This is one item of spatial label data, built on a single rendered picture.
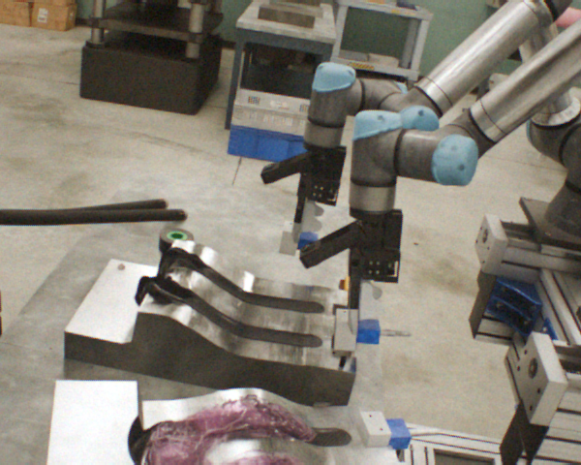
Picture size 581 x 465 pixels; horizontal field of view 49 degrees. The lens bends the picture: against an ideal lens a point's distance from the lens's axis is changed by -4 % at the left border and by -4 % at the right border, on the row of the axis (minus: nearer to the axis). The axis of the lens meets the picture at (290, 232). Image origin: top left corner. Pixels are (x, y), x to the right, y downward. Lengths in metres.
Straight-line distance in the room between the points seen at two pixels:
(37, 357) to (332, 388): 0.51
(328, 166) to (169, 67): 3.81
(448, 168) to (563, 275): 0.64
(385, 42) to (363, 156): 6.62
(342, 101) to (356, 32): 6.34
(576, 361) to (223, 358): 0.59
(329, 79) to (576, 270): 0.72
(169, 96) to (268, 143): 1.06
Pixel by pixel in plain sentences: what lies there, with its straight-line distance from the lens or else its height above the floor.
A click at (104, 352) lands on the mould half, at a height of 0.83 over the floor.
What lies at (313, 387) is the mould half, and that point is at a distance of 1.13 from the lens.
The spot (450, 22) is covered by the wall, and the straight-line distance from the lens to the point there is 7.68.
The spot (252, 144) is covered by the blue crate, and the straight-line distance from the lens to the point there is 4.38.
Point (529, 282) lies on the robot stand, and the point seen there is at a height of 0.90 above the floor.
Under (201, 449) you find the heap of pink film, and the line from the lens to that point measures 0.91.
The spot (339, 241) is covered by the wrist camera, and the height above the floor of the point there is 1.09.
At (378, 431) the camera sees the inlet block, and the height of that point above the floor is 0.88.
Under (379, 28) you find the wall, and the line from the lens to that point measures 7.58.
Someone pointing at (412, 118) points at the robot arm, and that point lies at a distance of 1.15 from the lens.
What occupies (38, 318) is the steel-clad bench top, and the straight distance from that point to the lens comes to 1.30.
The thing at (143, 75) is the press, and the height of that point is 0.26.
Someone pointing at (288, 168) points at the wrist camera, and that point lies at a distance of 1.30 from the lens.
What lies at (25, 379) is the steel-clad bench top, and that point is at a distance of 1.17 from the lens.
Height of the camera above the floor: 1.56
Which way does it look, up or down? 26 degrees down
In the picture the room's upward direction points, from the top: 11 degrees clockwise
